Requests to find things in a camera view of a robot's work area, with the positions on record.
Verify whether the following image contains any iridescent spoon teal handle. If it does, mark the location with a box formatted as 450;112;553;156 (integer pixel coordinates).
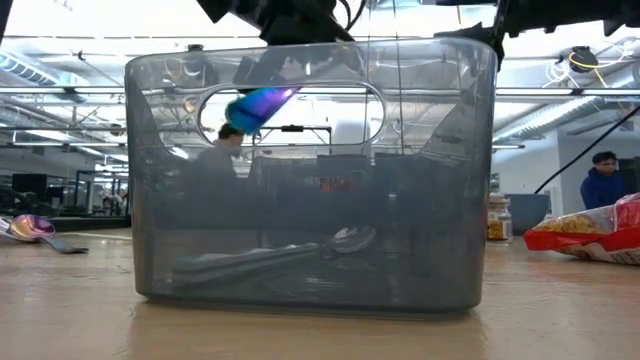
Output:
223;85;301;136

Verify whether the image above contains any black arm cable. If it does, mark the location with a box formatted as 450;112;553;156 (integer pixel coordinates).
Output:
533;103;640;195

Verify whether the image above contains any black ceiling cable reel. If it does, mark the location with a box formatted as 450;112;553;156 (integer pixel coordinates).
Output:
567;45;601;76

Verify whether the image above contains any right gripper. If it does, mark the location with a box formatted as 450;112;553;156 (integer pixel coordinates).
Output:
433;20;506;71

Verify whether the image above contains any blue bowl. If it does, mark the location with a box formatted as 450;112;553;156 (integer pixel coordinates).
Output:
507;193;550;237

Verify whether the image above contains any person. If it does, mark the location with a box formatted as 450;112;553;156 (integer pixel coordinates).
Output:
192;122;251;211
579;150;629;211

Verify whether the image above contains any red ramen noodle packet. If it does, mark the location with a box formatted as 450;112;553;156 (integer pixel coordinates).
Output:
523;192;640;266

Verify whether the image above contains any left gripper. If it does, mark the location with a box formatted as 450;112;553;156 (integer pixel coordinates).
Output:
232;44;311;94

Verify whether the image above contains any silver spoon light-blue handle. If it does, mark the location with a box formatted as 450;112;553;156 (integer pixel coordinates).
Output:
172;224;379;289

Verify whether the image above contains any small glass jar brown lid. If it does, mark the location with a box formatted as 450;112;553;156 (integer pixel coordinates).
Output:
487;192;514;246

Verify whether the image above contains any grey transparent plastic bin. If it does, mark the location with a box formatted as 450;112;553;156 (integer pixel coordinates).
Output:
249;152;454;301
124;38;497;315

